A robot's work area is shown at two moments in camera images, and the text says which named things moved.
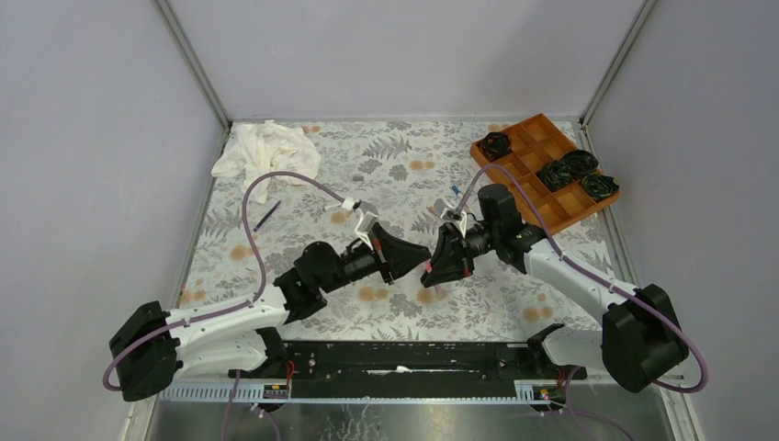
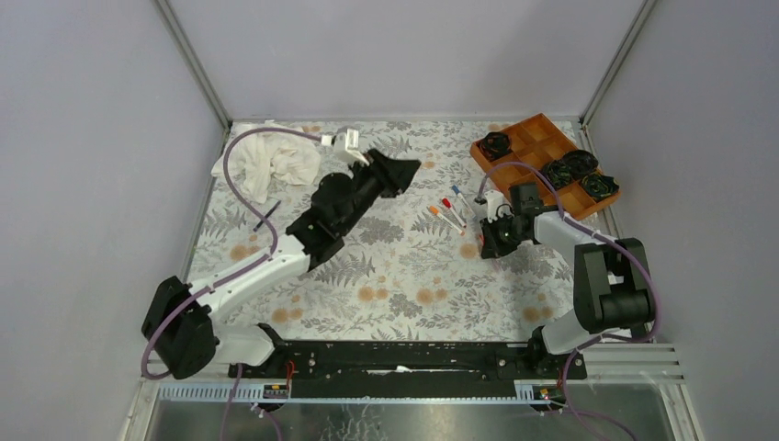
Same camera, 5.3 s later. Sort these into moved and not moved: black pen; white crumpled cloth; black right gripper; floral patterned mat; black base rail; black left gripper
Moved: black right gripper; black left gripper
Not moved: black pen; black base rail; white crumpled cloth; floral patterned mat
